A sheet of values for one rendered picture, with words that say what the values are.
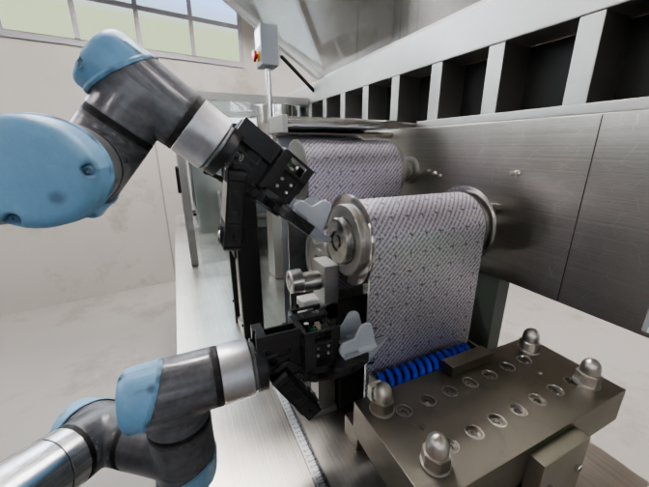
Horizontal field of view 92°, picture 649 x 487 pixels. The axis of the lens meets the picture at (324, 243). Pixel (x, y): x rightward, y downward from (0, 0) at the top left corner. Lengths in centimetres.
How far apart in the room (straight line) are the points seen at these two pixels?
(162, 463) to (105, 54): 45
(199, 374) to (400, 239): 32
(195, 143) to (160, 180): 314
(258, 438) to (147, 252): 314
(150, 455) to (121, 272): 327
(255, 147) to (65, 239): 328
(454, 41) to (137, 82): 63
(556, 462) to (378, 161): 58
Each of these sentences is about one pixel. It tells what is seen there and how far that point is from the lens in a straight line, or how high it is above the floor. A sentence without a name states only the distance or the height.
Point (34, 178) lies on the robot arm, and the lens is 27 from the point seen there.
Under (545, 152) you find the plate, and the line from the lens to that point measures 65.
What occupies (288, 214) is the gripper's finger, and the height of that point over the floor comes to 131.
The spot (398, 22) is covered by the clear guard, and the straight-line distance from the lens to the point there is 97.
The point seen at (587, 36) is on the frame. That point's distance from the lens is 67.
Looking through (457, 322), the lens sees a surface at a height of 108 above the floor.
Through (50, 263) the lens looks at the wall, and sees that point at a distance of 372.
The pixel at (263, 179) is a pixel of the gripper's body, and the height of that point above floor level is 135.
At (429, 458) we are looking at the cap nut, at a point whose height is 105.
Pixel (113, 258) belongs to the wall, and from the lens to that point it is 367.
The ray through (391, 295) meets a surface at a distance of 51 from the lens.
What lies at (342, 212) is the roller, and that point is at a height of 130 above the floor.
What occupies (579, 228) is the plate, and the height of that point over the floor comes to 127.
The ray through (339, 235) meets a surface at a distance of 48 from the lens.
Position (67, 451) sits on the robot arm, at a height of 106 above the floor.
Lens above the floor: 139
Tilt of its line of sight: 17 degrees down
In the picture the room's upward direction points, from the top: straight up
